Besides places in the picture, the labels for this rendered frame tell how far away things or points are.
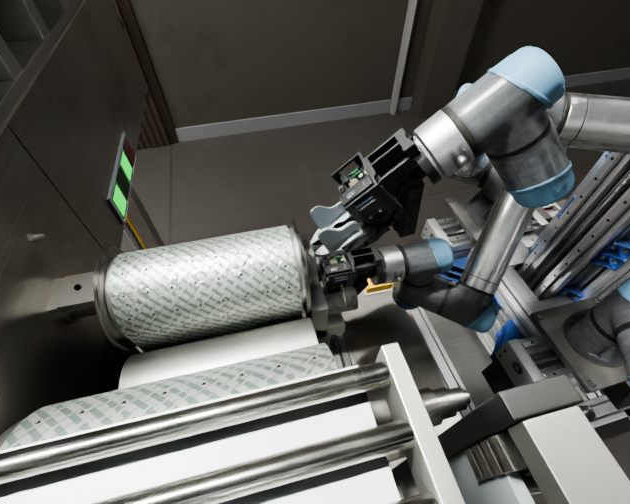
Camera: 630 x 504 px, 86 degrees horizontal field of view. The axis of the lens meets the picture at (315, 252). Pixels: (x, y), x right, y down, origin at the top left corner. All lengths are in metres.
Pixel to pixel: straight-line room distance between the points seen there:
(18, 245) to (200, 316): 0.22
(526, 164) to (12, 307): 0.62
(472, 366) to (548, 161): 1.29
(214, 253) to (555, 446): 0.39
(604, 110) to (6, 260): 0.78
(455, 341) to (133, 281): 1.47
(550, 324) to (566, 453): 0.89
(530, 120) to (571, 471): 0.34
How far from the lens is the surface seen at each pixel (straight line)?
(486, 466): 0.32
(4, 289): 0.50
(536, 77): 0.46
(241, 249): 0.46
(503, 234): 0.78
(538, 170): 0.50
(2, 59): 0.65
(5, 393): 0.48
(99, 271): 0.50
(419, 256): 0.69
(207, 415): 0.22
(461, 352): 1.70
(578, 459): 0.27
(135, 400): 0.31
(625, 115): 0.66
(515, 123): 0.46
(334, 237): 0.48
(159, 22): 2.95
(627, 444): 2.17
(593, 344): 1.11
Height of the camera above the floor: 1.66
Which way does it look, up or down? 51 degrees down
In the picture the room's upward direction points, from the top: straight up
